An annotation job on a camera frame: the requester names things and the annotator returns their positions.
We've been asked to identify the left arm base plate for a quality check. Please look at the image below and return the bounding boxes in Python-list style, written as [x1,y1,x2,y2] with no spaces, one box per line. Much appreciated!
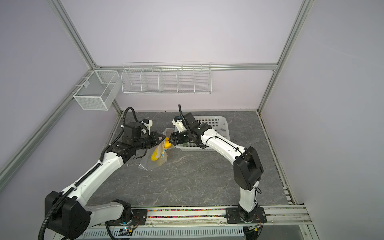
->
[119,209,148,227]

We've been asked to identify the white wire wall rack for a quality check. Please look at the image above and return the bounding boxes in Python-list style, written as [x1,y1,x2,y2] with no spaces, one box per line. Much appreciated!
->
[121,62,212,95]

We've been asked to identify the white plastic basket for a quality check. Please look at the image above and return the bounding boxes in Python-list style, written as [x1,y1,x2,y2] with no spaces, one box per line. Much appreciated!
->
[173,115,231,152]

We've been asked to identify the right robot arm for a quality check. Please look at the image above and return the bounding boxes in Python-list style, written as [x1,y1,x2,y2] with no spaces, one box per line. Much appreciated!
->
[169,105,264,224]

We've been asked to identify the white mesh wall box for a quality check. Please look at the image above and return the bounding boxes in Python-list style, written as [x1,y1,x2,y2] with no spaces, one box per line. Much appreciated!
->
[74,70,122,111]

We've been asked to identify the yellow lemon front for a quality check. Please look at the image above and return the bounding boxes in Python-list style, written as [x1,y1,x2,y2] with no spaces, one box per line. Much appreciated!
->
[164,139,173,149]

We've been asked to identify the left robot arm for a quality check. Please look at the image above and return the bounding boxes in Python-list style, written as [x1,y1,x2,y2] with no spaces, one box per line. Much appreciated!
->
[38,107,166,240]

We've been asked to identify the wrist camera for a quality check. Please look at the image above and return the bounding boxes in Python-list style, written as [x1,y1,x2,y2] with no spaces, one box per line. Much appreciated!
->
[141,119,153,130]
[172,119,186,133]

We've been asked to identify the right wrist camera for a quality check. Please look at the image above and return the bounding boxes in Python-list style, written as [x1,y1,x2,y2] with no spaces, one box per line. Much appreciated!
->
[172,119,186,133]

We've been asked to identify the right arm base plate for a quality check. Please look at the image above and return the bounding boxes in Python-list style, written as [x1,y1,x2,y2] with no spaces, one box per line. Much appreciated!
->
[225,206,267,224]

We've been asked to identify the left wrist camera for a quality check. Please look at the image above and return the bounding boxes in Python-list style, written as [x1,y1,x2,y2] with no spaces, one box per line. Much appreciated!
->
[141,119,153,130]

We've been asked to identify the clear zip top bag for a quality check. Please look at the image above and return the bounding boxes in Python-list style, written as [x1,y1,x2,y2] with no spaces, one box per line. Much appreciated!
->
[139,128,175,171]

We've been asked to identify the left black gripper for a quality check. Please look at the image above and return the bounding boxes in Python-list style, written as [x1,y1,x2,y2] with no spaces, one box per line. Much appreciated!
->
[134,130,166,151]

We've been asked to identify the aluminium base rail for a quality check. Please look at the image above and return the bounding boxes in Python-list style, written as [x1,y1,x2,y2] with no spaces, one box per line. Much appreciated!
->
[58,204,313,230]

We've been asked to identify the white vent grille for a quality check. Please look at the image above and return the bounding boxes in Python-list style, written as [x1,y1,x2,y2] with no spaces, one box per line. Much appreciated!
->
[77,226,246,240]

